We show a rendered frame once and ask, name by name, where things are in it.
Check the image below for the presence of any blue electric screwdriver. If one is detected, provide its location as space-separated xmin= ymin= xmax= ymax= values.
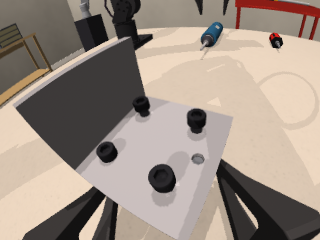
xmin=200 ymin=22 xmax=223 ymax=51

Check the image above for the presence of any red screwdriver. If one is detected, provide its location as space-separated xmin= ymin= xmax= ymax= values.
xmin=269 ymin=33 xmax=283 ymax=49

